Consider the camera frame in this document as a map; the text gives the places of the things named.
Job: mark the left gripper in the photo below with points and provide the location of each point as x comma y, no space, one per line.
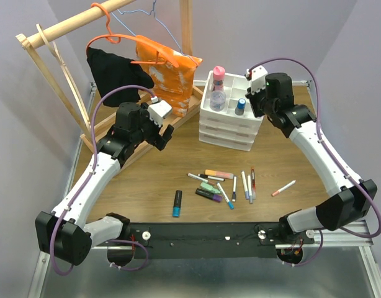
167,136

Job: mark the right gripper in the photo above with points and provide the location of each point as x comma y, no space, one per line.
252,97

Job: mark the blue grey stamp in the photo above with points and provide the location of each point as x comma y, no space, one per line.
240,106

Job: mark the paper clip jar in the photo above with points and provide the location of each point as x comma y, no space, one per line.
217,100

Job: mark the pink capped tube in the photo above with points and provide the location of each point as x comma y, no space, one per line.
218,78

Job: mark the green highlighter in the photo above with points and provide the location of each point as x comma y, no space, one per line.
210,188

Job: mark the black tip white pen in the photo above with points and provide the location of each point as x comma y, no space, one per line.
211,177

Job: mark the orange pink highlighter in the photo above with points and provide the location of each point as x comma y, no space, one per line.
219,174

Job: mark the black blue highlighter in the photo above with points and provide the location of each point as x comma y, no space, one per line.
177,204

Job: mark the black purple highlighter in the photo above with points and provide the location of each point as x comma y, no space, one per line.
208,195

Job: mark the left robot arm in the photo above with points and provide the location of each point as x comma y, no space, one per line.
63,232

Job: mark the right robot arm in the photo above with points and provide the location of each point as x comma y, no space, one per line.
271,94

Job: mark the white drawer organizer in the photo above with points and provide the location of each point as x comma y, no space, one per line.
225,128

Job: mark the orange bleached shorts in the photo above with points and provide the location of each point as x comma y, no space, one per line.
173,85

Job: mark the red orange pen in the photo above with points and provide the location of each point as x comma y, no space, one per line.
253,183

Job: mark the dark blue cap pen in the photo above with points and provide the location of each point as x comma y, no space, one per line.
233,196

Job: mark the black garment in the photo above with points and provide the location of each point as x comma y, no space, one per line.
111,71

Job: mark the lavender cap marker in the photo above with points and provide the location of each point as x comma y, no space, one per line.
245,185

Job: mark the salmon cap marker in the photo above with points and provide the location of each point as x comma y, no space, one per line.
283,188

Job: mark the light blue marker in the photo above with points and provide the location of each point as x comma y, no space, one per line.
223,193

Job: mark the wooden hanger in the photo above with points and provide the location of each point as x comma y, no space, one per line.
73,87

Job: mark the wooden clothes rack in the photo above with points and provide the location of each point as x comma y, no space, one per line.
32,43

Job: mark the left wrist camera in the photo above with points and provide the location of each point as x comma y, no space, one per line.
158,110

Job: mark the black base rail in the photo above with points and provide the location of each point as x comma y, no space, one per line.
214,240

